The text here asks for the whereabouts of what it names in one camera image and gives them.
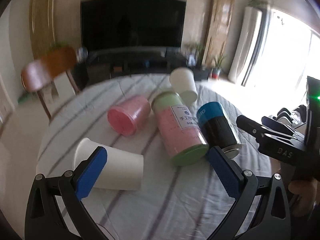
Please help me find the blue black steel tumbler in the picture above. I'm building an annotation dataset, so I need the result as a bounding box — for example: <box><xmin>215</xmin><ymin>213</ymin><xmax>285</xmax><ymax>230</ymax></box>
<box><xmin>196</xmin><ymin>101</ymin><xmax>241</xmax><ymax>159</ymax></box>

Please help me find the white paper cup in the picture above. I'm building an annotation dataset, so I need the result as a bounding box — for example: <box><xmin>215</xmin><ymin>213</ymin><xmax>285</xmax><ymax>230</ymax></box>
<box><xmin>169</xmin><ymin>67</ymin><xmax>197</xmax><ymax>106</ymax></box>
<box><xmin>74</xmin><ymin>138</ymin><xmax>144</xmax><ymax>191</ymax></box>

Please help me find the pink plastic cup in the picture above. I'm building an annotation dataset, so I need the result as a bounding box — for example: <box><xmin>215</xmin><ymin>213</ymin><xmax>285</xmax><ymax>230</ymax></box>
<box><xmin>107</xmin><ymin>95</ymin><xmax>151</xmax><ymax>136</ymax></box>

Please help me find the person's right hand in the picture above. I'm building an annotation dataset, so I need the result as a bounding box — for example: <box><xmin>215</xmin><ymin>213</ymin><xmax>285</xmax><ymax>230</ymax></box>
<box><xmin>277</xmin><ymin>169</ymin><xmax>318</xmax><ymax>217</ymax></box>

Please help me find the striped sofa cushion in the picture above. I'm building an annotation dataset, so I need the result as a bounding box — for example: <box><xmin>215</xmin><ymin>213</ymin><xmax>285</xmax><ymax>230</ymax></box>
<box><xmin>273</xmin><ymin>105</ymin><xmax>307</xmax><ymax>133</ymax></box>

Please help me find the potted plant red pot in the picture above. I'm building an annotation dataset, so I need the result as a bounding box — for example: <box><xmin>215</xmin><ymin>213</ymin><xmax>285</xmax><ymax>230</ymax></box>
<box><xmin>212</xmin><ymin>52</ymin><xmax>225</xmax><ymax>79</ymax></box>

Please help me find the pink green canister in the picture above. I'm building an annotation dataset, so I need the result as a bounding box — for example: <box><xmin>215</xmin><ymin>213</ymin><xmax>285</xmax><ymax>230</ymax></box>
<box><xmin>151</xmin><ymin>91</ymin><xmax>209</xmax><ymax>166</ymax></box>

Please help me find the leafy plant on stand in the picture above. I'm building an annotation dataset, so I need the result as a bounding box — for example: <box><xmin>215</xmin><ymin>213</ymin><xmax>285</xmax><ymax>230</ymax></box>
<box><xmin>184</xmin><ymin>42</ymin><xmax>204</xmax><ymax>67</ymax></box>

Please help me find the white standing air conditioner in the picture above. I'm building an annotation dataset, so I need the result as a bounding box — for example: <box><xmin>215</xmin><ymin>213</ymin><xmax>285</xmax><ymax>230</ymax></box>
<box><xmin>228</xmin><ymin>7</ymin><xmax>263</xmax><ymax>85</ymax></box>

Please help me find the black tv stand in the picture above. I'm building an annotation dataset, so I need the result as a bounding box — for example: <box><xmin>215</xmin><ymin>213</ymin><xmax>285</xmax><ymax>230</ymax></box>
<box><xmin>72</xmin><ymin>47</ymin><xmax>210</xmax><ymax>89</ymax></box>

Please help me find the brown wooden chair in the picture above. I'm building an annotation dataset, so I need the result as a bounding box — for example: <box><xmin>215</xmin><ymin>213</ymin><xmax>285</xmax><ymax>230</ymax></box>
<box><xmin>21</xmin><ymin>46</ymin><xmax>80</xmax><ymax>120</ymax></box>

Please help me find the round glass ornament left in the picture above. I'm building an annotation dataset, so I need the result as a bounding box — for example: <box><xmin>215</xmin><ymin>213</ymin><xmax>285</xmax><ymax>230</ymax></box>
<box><xmin>76</xmin><ymin>47</ymin><xmax>88</xmax><ymax>63</ymax></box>

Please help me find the green plant behind chair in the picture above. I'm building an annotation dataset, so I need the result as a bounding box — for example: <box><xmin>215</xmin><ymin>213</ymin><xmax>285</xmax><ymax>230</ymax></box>
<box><xmin>48</xmin><ymin>42</ymin><xmax>69</xmax><ymax>52</ymax></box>

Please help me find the black flat television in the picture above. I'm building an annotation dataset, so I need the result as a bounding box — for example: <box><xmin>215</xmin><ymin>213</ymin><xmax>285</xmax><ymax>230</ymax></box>
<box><xmin>80</xmin><ymin>0</ymin><xmax>187</xmax><ymax>52</ymax></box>

